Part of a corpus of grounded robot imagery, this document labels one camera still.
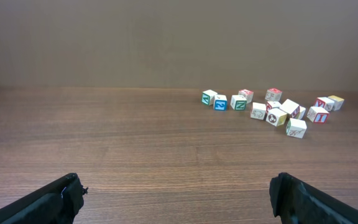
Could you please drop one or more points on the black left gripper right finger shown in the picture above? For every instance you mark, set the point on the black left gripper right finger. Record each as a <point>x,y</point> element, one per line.
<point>297,202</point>

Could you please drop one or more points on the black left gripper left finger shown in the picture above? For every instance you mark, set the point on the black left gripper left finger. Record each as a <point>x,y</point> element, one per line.
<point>57,202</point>

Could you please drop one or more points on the green edged animal wooden block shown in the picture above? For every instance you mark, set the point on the green edged animal wooden block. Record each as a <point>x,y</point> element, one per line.
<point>296,128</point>

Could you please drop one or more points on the red I wooden block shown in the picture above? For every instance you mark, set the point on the red I wooden block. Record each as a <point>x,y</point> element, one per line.
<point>317,114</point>

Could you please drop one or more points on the white maroon wooden block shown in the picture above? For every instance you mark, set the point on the white maroon wooden block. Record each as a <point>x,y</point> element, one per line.
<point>290,107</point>

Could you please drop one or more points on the wooden block with figure eight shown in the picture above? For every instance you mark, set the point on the wooden block with figure eight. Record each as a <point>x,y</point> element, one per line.
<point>258,111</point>

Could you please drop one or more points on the pale yellow wooden block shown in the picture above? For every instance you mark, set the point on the pale yellow wooden block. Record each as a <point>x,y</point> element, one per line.
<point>301,113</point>

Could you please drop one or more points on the red edged wooden block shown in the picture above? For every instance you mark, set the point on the red edged wooden block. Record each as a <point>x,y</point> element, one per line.
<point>271,105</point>

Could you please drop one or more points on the red Y wooden block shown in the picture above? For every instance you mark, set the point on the red Y wooden block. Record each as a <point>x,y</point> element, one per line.
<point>324,102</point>

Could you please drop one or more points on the yellow top wooden block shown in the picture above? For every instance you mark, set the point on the yellow top wooden block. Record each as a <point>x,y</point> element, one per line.
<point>338,102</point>

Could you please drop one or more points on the red M wooden block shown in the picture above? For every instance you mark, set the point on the red M wooden block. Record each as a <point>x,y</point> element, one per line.
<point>273,94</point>

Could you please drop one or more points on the green N wooden block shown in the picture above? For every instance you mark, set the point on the green N wooden block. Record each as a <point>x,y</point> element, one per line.
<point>238,102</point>

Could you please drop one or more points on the red A wooden block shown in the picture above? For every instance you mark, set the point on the red A wooden block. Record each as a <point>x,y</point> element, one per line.
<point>247,94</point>

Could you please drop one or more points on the blue letter wooden block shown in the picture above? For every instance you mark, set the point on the blue letter wooden block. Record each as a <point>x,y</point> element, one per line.
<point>220,102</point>

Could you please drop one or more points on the green letter wooden block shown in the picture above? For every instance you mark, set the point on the green letter wooden block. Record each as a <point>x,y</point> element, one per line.
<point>208,96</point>

